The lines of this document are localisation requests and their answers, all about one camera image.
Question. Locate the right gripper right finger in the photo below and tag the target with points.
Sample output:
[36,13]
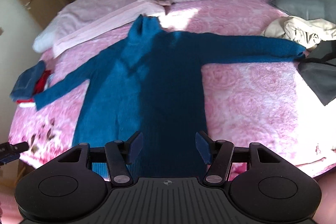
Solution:
[217,155]

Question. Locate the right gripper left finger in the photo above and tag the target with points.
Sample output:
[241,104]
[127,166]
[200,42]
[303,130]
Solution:
[120,154]

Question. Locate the blue knit sweater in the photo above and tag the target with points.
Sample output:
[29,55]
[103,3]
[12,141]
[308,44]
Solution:
[151,82]

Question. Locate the folded white garment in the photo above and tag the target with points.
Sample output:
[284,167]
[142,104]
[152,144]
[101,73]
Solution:
[33,104]

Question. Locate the pink floral bed blanket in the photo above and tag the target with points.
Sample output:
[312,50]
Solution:
[267,103]

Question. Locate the folded red garment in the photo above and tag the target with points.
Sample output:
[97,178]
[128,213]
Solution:
[40,86]

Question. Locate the black trousers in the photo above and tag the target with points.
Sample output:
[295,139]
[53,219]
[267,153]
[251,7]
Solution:
[318,71]

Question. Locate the pink pillow far side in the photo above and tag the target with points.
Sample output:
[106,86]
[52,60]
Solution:
[83,20]

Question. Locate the beige crumpled garment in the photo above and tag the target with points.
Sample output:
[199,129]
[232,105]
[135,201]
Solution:
[308,33]

